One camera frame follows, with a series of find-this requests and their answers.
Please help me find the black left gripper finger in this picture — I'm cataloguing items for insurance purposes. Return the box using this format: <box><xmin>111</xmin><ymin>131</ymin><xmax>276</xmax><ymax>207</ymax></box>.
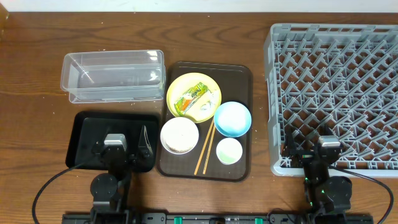
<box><xmin>95</xmin><ymin>127</ymin><xmax>110</xmax><ymax>149</ymax></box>
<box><xmin>137</xmin><ymin>125</ymin><xmax>153</xmax><ymax>158</ymax></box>

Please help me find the white rice bowl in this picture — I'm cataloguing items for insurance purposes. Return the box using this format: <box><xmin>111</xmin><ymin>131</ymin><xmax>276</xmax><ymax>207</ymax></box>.
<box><xmin>160</xmin><ymin>117</ymin><xmax>199</xmax><ymax>155</ymax></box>

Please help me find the small white green cup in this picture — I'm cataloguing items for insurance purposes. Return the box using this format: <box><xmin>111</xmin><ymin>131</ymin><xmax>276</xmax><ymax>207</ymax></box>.
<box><xmin>216</xmin><ymin>138</ymin><xmax>243</xmax><ymax>165</ymax></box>

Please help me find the light blue bowl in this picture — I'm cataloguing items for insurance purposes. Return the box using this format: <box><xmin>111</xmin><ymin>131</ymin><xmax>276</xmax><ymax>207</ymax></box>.
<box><xmin>214</xmin><ymin>101</ymin><xmax>252</xmax><ymax>138</ymax></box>

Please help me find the green snack wrapper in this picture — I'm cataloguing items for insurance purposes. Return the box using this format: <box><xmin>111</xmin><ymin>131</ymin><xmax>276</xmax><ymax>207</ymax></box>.
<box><xmin>174</xmin><ymin>82</ymin><xmax>208</xmax><ymax>116</ymax></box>

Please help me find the wooden chopstick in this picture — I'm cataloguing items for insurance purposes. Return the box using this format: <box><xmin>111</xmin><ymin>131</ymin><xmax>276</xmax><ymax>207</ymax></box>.
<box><xmin>202</xmin><ymin>120</ymin><xmax>216</xmax><ymax>175</ymax></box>
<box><xmin>193</xmin><ymin>119</ymin><xmax>214</xmax><ymax>175</ymax></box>

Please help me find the yellow round plate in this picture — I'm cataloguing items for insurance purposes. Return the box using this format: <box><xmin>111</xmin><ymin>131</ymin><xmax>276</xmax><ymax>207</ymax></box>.
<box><xmin>166</xmin><ymin>72</ymin><xmax>222</xmax><ymax>123</ymax></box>

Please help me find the clear plastic wrap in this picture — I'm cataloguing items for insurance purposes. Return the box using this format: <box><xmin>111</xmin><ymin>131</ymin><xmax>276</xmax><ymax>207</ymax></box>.
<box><xmin>200</xmin><ymin>90</ymin><xmax>220</xmax><ymax>111</ymax></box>

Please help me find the pile of rice grains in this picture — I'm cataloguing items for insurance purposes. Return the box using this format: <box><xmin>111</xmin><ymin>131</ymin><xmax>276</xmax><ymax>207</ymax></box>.
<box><xmin>165</xmin><ymin>133</ymin><xmax>192</xmax><ymax>154</ymax></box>

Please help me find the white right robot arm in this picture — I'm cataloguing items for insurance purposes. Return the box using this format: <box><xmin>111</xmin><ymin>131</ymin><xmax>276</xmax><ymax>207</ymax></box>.
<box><xmin>283</xmin><ymin>126</ymin><xmax>352</xmax><ymax>223</ymax></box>

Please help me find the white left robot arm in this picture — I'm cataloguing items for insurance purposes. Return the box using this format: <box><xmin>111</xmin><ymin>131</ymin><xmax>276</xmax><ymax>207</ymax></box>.
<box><xmin>90</xmin><ymin>125</ymin><xmax>155</xmax><ymax>224</ymax></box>

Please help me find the black plastic waste tray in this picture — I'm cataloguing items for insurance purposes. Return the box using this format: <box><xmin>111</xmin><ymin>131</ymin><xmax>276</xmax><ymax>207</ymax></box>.
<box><xmin>65</xmin><ymin>111</ymin><xmax>159</xmax><ymax>170</ymax></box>

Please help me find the grey plastic dishwasher rack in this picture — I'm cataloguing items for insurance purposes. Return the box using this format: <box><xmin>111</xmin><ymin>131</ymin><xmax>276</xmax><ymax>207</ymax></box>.
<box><xmin>264</xmin><ymin>24</ymin><xmax>397</xmax><ymax>178</ymax></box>

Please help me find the clear plastic waste bin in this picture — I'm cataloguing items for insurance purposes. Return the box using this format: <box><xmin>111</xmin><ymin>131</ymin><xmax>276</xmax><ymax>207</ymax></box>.
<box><xmin>60</xmin><ymin>50</ymin><xmax>166</xmax><ymax>104</ymax></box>

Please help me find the dark brown serving tray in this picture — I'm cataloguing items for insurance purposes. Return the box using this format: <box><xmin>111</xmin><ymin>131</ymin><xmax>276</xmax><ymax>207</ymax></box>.
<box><xmin>157</xmin><ymin>62</ymin><xmax>252</xmax><ymax>182</ymax></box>

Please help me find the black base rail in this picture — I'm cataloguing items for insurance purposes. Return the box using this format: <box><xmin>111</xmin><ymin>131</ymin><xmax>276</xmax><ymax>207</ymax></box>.
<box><xmin>61</xmin><ymin>212</ymin><xmax>374</xmax><ymax>224</ymax></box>

